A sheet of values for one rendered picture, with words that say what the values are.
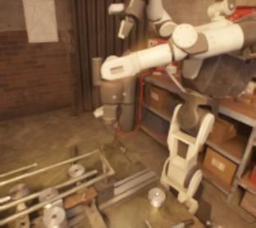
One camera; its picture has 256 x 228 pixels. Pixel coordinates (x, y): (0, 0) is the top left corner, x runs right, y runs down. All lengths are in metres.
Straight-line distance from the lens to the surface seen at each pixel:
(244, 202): 1.90
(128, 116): 2.39
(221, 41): 0.65
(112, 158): 0.76
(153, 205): 0.59
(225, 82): 0.84
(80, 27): 2.77
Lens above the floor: 1.38
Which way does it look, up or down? 23 degrees down
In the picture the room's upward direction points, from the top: 1 degrees clockwise
